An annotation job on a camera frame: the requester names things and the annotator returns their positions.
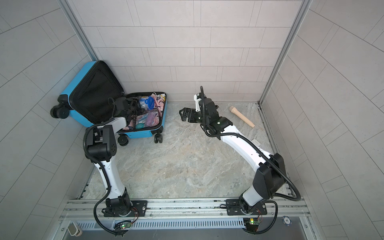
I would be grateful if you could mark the beige wooden handle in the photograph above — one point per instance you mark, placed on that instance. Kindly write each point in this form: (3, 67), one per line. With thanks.
(236, 112)

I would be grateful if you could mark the clear black-trimmed toiletry pouch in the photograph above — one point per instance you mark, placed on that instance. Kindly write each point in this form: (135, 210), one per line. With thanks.
(148, 120)

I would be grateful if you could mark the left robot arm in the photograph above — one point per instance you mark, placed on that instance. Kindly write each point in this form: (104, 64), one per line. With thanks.
(100, 145)

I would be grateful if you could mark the left circuit board with wires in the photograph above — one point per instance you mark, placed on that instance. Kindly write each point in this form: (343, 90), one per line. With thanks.
(123, 226)

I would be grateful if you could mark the white ventilation grille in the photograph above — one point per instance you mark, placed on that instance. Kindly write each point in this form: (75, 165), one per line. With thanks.
(178, 224)

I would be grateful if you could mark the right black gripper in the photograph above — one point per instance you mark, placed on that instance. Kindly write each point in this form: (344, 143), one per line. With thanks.
(194, 111)

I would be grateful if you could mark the blue hard-shell suitcase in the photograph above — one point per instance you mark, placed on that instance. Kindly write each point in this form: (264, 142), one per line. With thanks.
(96, 80)

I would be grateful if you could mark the aluminium mounting rail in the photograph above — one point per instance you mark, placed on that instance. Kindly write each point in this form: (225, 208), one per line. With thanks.
(184, 208)

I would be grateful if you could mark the pink navy patterned garment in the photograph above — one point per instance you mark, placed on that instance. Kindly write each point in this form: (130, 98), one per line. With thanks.
(158, 105)

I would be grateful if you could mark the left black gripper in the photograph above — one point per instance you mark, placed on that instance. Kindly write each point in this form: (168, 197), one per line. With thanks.
(134, 102)

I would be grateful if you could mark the circuit board with wires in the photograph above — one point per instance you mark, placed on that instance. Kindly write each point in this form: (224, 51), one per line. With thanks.
(123, 226)
(251, 225)

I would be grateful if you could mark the round blue white sticker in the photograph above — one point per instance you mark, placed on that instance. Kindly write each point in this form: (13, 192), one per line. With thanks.
(287, 221)

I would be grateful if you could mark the clear jar with blue lid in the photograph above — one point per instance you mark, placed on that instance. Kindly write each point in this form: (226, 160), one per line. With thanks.
(147, 103)

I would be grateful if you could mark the right circuit board with wires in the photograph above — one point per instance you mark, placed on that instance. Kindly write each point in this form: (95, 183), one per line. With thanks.
(251, 225)

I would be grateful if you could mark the white yellow blue patterned shirt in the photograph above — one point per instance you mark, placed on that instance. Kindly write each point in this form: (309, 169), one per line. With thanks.
(161, 98)

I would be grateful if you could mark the small white remote control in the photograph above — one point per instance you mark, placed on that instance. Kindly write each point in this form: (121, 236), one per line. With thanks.
(256, 143)

